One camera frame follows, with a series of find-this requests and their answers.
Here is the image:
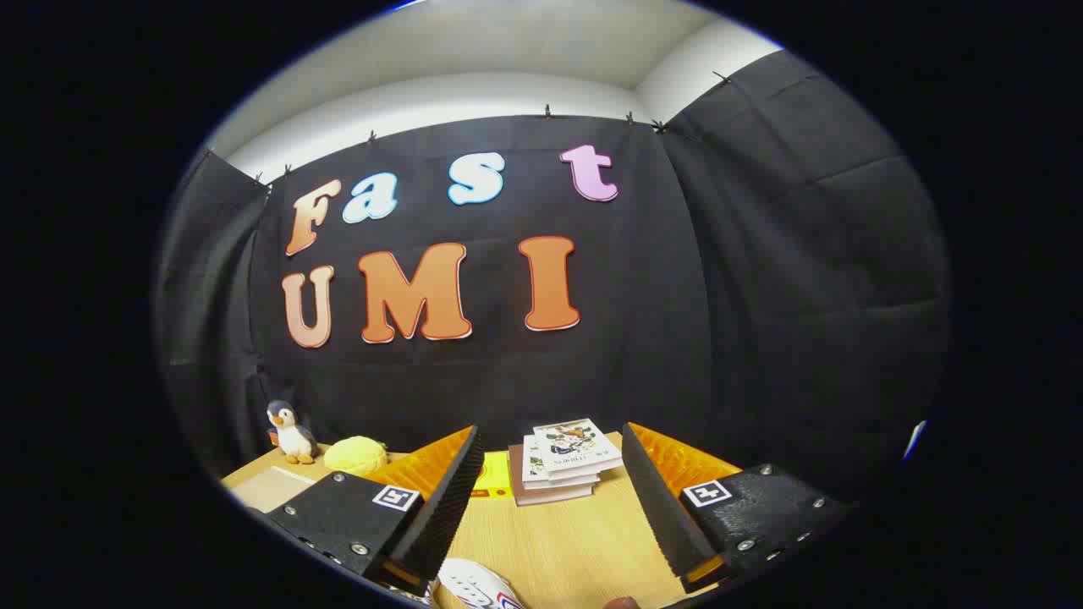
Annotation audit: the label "white canvas shoe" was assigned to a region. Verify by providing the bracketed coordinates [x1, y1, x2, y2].
[434, 557, 525, 609]

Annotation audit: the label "yellow book with red circle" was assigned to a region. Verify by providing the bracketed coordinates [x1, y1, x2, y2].
[472, 451, 514, 498]

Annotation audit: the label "small penguin plush toy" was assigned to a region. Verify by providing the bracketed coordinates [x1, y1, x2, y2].
[267, 400, 319, 465]

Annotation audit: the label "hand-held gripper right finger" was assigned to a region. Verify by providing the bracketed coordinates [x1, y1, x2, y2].
[622, 422, 851, 593]

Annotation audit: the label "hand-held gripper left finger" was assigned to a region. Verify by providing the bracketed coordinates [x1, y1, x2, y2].
[267, 425, 486, 593]

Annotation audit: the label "beige fabric storage box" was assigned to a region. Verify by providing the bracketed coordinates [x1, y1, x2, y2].
[222, 464, 339, 514]

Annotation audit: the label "round yellow plush toy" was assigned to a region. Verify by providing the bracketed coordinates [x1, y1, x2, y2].
[323, 436, 388, 476]

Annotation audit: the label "white illustrated cover book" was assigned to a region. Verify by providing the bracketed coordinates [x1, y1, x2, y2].
[533, 419, 624, 480]
[522, 434, 603, 491]

